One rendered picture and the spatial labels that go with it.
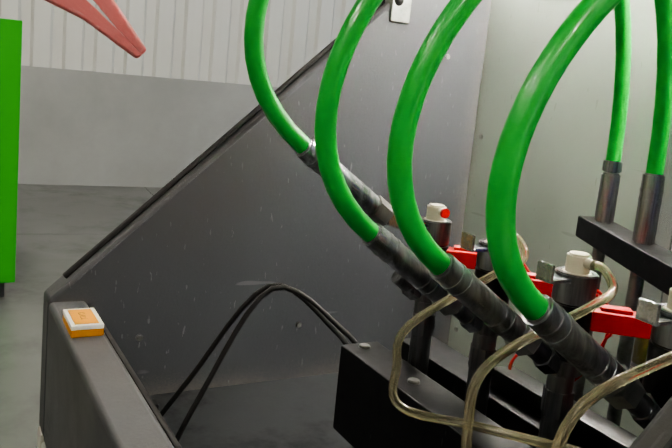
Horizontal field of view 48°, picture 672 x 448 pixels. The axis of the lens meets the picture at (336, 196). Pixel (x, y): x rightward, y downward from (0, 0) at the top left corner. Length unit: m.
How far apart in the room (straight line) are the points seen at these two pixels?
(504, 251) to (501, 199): 0.03
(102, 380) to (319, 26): 6.95
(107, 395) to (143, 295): 0.26
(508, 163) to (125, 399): 0.39
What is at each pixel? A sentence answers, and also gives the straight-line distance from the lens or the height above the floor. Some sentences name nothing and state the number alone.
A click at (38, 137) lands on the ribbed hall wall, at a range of 7.00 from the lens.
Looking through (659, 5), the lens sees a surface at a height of 1.29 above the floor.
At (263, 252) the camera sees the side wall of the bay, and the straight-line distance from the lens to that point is 0.92.
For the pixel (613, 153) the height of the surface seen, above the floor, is 1.17.
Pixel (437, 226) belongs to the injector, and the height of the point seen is 1.10.
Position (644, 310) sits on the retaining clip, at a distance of 0.46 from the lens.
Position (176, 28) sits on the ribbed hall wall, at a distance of 7.15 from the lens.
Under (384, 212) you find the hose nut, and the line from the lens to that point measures 0.61.
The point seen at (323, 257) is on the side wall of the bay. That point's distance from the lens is 0.96.
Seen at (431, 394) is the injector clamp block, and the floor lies 0.98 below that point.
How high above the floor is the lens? 1.22
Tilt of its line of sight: 9 degrees down
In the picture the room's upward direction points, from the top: 6 degrees clockwise
